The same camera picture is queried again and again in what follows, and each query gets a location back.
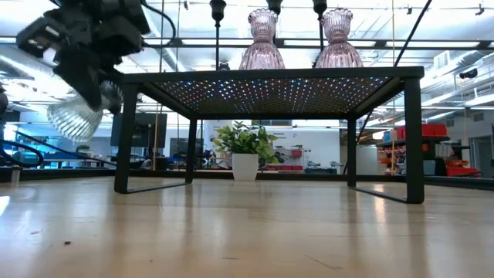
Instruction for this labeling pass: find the green plant in white pot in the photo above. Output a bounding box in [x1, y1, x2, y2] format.
[212, 120, 281, 182]

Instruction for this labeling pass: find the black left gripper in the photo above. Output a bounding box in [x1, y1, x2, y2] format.
[17, 0, 151, 116]

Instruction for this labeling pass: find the medium black candlestick holder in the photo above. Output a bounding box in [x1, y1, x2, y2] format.
[311, 0, 328, 53]

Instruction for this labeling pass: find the pink ribbed glass candle holder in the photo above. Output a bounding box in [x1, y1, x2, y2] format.
[314, 7, 364, 69]
[238, 8, 286, 70]

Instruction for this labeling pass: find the red storage shelf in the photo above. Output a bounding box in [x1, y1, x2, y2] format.
[376, 123, 482, 178]

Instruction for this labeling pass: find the black perforated metal stand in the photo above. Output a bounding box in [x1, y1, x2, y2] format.
[113, 66, 425, 205]

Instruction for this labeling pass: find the thin yellow hanging cord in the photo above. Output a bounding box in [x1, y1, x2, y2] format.
[153, 0, 165, 171]

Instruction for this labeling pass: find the clear ribbed glass candle holder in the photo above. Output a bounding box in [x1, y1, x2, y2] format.
[46, 80, 125, 144]

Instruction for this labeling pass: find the black looped cable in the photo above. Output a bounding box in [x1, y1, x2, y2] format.
[0, 138, 46, 169]

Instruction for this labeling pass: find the black aluminium table frame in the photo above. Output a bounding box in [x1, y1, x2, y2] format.
[0, 168, 494, 191]

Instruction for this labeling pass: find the black monitor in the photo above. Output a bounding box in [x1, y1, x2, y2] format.
[110, 112, 168, 148]

